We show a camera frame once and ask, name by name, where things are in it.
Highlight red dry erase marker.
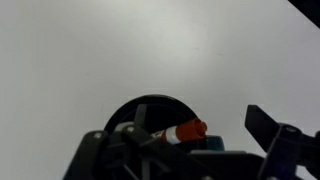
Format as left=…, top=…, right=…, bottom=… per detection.
left=152, top=118, right=207, bottom=144

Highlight dark teal mug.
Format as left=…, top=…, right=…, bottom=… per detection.
left=104, top=94, right=225, bottom=152

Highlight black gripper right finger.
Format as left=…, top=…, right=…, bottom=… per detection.
left=245, top=105, right=320, bottom=180

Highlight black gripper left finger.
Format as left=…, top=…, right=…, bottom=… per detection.
left=63, top=104, right=194, bottom=180

